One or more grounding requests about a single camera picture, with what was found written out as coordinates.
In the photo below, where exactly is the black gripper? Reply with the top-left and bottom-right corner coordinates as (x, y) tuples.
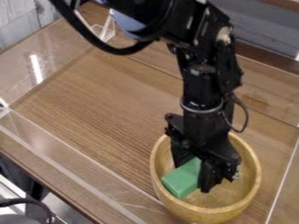
(165, 100), (242, 193)

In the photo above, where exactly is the green rectangular block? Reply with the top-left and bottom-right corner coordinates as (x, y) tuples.
(162, 157), (202, 200)

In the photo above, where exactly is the brown wooden bowl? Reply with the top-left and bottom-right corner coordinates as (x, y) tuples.
(150, 134), (262, 224)

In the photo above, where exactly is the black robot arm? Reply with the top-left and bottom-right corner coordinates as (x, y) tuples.
(50, 0), (244, 193)

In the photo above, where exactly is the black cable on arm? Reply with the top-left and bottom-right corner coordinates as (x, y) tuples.
(221, 93), (250, 134)

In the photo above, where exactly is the clear acrylic corner bracket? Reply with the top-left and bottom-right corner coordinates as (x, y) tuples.
(75, 10), (117, 42)

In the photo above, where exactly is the black cable lower left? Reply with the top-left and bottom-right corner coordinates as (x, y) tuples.
(0, 198), (57, 224)

